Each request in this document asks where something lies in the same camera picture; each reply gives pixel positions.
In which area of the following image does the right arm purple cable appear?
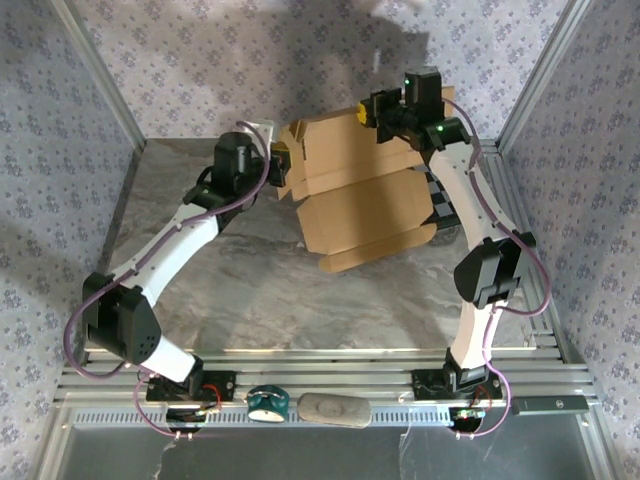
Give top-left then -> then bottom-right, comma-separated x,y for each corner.
439,97 -> 554,442

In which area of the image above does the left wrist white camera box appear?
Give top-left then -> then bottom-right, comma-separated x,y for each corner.
252,118 -> 280,142

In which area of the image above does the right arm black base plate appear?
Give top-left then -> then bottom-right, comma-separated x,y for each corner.
410,368 -> 504,401

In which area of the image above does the aluminium side rail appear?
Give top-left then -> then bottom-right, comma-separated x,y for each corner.
479,139 -> 566,361

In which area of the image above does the grey slotted cable duct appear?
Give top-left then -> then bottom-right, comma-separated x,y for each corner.
72,409 -> 454,429

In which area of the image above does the aluminium corner post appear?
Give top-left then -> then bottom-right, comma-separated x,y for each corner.
49,0 -> 147,151
494,0 -> 596,156

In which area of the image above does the aluminium rail frame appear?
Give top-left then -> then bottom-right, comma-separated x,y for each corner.
52,349 -> 601,407

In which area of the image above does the grey oval stone pad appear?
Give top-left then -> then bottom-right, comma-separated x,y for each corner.
296,392 -> 373,430

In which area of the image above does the brown cardboard box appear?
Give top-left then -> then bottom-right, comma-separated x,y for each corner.
277,85 -> 456,275

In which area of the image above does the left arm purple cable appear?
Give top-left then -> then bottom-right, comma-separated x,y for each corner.
63,119 -> 274,442

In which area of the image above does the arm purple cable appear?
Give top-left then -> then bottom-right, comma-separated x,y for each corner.
439,97 -> 554,442
63,119 -> 274,442

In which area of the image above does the black rectangular bar device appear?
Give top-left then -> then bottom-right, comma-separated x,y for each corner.
510,395 -> 590,416

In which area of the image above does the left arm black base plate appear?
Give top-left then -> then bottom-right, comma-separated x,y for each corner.
144,369 -> 237,402

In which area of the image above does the black grey checkerboard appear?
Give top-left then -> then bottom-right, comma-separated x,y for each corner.
422,164 -> 464,232

